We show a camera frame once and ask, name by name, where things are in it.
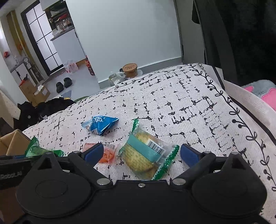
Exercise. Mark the red oil bottle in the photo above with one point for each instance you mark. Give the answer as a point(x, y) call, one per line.
point(90, 65)

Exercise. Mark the clear plastic bag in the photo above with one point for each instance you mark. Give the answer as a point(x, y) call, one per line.
point(116, 78)

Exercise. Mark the white cabinet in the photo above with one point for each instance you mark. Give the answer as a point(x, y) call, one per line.
point(66, 47)

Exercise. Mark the cardboard carton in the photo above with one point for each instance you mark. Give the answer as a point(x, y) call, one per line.
point(34, 93)

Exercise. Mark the green cloth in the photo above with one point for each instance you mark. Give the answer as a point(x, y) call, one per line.
point(81, 98)

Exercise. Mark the pink clear bag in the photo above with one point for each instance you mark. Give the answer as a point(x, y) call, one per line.
point(71, 66)

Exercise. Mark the pink grey plush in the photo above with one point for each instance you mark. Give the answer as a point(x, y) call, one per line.
point(263, 92)

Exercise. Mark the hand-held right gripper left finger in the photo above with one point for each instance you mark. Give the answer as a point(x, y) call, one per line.
point(94, 153)

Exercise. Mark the blue snack packet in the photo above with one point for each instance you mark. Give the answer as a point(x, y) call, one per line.
point(99, 126)

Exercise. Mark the round cracker packet green ends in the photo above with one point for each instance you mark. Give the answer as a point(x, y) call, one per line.
point(140, 155)

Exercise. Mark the small orange snack packet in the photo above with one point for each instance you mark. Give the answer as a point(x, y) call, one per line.
point(107, 154)

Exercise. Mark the black clothing pile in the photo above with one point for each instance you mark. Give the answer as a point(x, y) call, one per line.
point(43, 109)

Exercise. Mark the black hanging coat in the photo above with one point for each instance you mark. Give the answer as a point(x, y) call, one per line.
point(237, 38)

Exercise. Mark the green snack packet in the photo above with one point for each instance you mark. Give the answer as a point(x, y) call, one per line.
point(36, 150)

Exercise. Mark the brown paper tub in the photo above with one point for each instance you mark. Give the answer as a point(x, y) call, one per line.
point(130, 70)

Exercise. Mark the white black-patterned blanket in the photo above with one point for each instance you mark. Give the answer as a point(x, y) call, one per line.
point(183, 107)

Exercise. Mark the black-framed glass door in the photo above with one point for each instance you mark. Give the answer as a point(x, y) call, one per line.
point(43, 41)

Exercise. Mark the cardboard box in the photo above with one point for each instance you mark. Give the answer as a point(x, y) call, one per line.
point(15, 140)

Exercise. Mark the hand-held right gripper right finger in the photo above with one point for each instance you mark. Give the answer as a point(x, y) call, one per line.
point(189, 155)

